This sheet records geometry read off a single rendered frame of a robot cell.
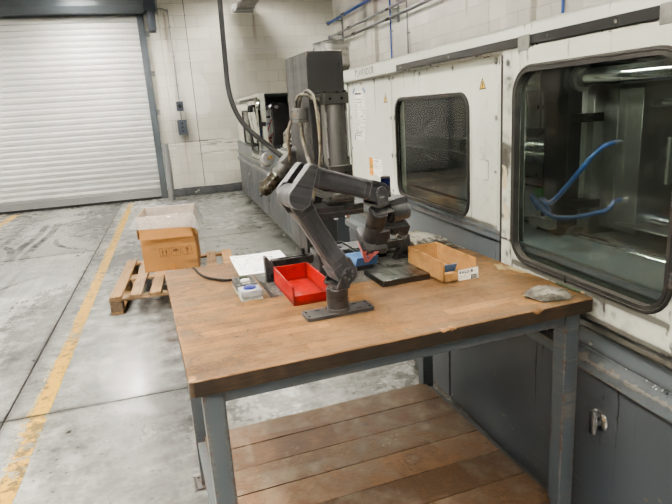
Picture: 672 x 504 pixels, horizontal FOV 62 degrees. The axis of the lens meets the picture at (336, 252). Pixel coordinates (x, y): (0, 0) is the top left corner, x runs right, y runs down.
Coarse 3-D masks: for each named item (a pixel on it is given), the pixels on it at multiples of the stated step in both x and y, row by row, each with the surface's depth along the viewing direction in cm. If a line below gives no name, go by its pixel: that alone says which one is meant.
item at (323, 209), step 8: (320, 192) 200; (328, 192) 194; (328, 200) 193; (336, 200) 189; (344, 200) 190; (352, 200) 194; (320, 208) 189; (328, 208) 190; (336, 208) 191; (344, 208) 192; (352, 208) 193; (360, 208) 194; (320, 216) 190; (328, 216) 190; (336, 216) 191
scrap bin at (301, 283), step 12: (300, 264) 191; (276, 276) 185; (288, 276) 191; (300, 276) 192; (312, 276) 187; (324, 276) 174; (288, 288) 171; (300, 288) 182; (312, 288) 181; (324, 288) 175; (300, 300) 168; (312, 300) 169; (324, 300) 170
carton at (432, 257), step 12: (408, 252) 200; (420, 252) 191; (432, 252) 204; (444, 252) 199; (456, 252) 191; (420, 264) 193; (432, 264) 185; (444, 264) 178; (468, 264) 185; (432, 276) 186; (444, 276) 179; (456, 276) 180; (468, 276) 182
